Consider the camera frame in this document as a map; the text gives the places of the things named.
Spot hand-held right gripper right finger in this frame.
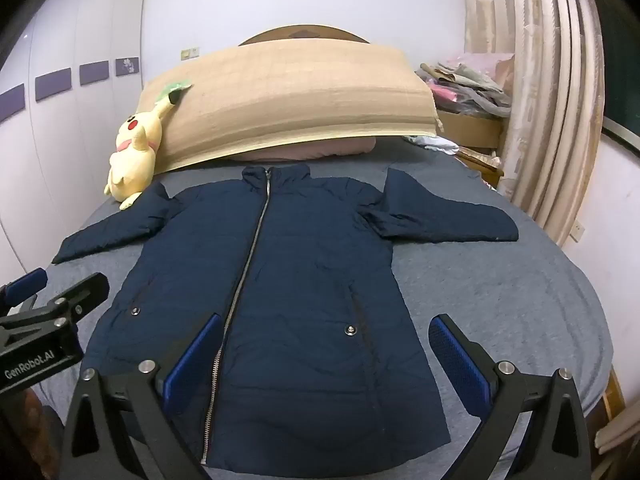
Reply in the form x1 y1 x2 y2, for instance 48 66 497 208
429 314 587 480

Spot folded tan straw mat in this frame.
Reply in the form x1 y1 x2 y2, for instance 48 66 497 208
140 42 443 168

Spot dark window frame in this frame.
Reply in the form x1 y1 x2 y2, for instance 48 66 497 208
600 115 640 153

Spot white wardrobe with purple panels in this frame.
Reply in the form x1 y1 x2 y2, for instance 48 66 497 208
0 0 148 281

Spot yellow plush toy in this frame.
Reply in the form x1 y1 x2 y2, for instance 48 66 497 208
103 91 180 211

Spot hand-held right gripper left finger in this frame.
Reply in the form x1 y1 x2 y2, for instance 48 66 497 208
59 313 223 480

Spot cardboard box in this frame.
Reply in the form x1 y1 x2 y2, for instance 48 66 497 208
435 109 503 148

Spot wooden headboard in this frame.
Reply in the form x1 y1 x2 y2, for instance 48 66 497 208
237 24 371 47

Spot green leaf-shaped item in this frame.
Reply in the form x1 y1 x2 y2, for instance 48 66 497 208
159 79 193 103

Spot navy blue puffer jacket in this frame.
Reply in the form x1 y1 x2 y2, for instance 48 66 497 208
51 162 520 480

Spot wooden slats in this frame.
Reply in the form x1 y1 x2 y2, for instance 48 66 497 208
592 365 640 480

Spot wooden bedside cabinet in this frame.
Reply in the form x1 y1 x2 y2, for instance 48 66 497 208
457 146 505 188

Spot beige curtain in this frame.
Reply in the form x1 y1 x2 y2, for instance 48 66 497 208
462 0 608 246

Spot pile of clothes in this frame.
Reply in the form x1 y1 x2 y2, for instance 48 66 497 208
415 52 516 118

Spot white and blue cloth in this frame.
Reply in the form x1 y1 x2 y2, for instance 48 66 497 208
404 134 460 155

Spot bed with grey sheet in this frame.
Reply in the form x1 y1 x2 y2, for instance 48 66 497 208
37 135 615 480

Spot pink pillow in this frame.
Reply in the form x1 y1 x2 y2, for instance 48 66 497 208
232 137 377 162

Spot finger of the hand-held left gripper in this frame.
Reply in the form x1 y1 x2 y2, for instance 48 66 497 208
0 268 49 311
0 273 110 356

